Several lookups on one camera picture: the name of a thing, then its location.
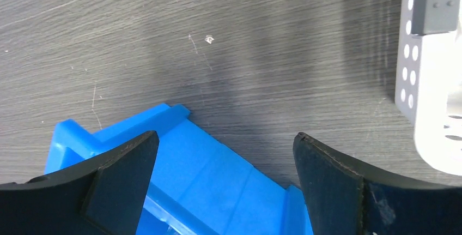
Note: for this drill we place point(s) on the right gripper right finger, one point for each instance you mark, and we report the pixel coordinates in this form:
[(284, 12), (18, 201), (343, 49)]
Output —
[(345, 195)]

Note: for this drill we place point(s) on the blue three-compartment bin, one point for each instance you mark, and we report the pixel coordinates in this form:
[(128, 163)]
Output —
[(198, 185)]

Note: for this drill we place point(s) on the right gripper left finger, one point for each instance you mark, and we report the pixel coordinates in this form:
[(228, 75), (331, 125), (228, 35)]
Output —
[(100, 195)]

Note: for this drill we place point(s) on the white plastic basket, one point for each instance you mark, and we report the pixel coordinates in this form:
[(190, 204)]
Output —
[(428, 79)]

